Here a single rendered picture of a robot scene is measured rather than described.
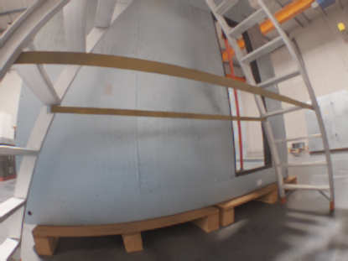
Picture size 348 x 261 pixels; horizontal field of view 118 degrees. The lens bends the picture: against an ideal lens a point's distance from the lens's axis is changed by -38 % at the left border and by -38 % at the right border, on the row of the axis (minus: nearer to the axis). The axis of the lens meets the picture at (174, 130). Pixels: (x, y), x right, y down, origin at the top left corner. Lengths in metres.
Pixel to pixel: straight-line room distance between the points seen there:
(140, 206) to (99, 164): 0.37
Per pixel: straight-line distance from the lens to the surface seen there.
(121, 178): 1.05
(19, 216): 0.89
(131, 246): 1.10
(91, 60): 0.35
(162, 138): 1.11
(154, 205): 1.14
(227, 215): 1.36
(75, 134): 1.06
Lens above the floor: 0.61
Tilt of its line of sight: 7 degrees up
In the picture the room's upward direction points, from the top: 4 degrees counter-clockwise
